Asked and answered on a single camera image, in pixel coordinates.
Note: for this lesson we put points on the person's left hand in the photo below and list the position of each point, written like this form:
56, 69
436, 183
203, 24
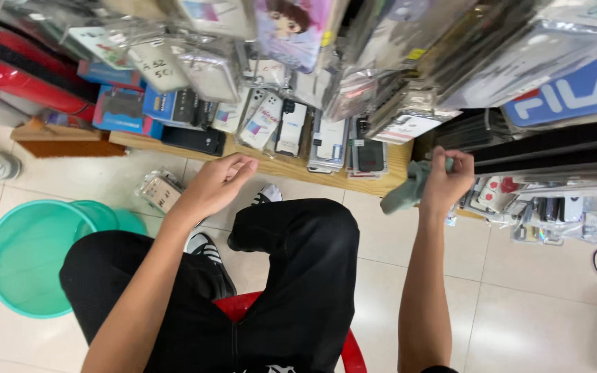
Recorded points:
213, 187

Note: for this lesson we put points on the person's right hand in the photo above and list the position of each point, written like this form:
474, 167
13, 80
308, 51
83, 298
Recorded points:
449, 184

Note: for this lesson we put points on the person's right fingers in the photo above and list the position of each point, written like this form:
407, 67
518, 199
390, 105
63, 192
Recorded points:
459, 161

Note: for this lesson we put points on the person's left fingers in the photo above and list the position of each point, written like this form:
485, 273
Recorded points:
239, 164

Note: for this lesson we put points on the grey-green cleaning cloth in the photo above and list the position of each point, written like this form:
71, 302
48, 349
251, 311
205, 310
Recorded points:
407, 191

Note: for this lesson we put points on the black white striped shoe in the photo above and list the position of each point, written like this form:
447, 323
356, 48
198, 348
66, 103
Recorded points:
270, 194
210, 256

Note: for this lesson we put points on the white pink print phone case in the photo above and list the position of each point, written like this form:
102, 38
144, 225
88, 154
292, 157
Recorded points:
261, 123

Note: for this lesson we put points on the black phone case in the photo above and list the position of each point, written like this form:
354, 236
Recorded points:
195, 140

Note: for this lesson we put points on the white phone case packet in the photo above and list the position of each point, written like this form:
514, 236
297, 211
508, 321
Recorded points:
228, 114

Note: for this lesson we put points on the wooden display shelf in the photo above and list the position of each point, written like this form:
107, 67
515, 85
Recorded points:
298, 173

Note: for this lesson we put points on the white black-edged phone case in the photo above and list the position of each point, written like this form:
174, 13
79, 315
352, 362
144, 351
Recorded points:
292, 130

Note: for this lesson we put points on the beige phone case packet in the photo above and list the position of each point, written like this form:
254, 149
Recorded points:
161, 191

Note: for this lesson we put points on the blue box with black print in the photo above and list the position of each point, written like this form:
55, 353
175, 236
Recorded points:
174, 106

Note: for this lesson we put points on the stack of dark phone cases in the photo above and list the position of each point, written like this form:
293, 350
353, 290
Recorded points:
368, 155

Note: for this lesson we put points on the stack of clear white cases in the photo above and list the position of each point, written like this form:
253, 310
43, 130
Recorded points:
328, 147

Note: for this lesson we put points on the clear grey phone case packet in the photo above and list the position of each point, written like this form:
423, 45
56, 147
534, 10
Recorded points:
210, 77

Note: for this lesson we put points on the heap of phone case packets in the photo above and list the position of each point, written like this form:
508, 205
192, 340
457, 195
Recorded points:
542, 212

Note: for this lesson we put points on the hanging rack of phone case packets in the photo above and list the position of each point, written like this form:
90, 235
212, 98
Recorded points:
423, 57

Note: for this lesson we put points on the person's black trousers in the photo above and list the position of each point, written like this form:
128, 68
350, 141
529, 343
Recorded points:
293, 269

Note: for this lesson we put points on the clear handwritten phone case packet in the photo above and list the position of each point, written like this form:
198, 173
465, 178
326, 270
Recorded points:
157, 66

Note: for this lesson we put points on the blue box with pink edge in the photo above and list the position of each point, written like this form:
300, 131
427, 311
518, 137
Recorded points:
117, 111

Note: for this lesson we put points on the blue phone case white letters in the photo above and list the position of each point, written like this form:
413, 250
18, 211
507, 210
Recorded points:
573, 90

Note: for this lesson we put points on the cartoon print phone case packet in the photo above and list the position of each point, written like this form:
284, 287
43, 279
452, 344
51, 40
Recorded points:
291, 31

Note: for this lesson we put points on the small blue cardboard box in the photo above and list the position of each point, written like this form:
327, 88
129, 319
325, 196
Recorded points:
104, 73

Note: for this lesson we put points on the red plastic stool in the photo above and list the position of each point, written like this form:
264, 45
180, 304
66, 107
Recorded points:
353, 352

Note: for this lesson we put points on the teal plastic basket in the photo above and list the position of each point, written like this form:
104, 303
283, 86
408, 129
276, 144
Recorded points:
29, 259

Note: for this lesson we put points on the red fire extinguisher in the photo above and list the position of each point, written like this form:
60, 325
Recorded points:
24, 77

